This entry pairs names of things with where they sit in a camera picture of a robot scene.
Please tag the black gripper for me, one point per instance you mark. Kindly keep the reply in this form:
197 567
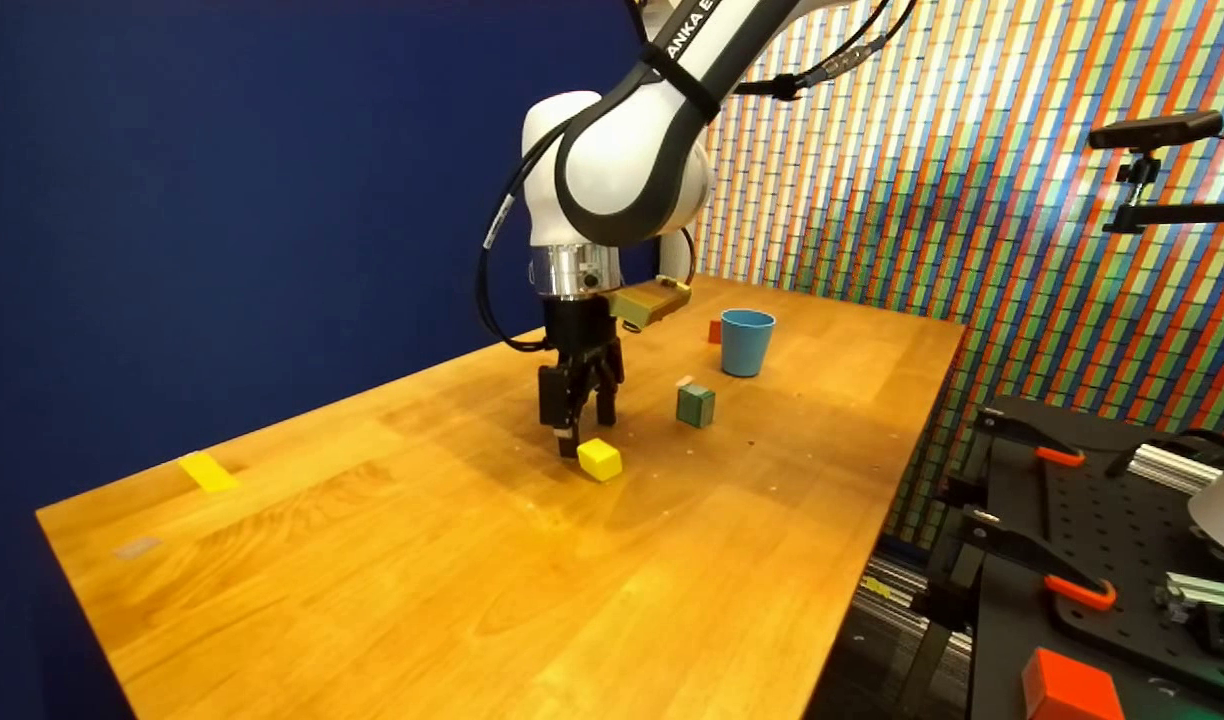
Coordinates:
583 345

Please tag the yellow block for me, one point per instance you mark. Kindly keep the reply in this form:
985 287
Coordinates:
210 473
598 462

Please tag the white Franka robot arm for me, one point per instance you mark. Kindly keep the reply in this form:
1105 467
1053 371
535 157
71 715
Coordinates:
627 163

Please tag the green block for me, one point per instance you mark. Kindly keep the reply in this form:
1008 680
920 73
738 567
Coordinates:
693 403

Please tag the red block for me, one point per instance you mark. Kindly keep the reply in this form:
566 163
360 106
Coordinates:
715 328

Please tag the blue cup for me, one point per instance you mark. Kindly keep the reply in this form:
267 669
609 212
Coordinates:
745 342

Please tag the black perforated breadboard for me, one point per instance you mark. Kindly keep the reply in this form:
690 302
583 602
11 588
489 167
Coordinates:
1105 546

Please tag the red orange box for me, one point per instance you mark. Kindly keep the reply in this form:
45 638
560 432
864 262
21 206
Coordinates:
1068 690

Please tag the olive wrist camera box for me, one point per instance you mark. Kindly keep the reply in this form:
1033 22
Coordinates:
647 306

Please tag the aluminium extrusion rail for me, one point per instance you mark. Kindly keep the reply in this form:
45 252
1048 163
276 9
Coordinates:
1179 467

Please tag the black camera on stand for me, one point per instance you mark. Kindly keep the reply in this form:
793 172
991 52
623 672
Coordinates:
1158 172

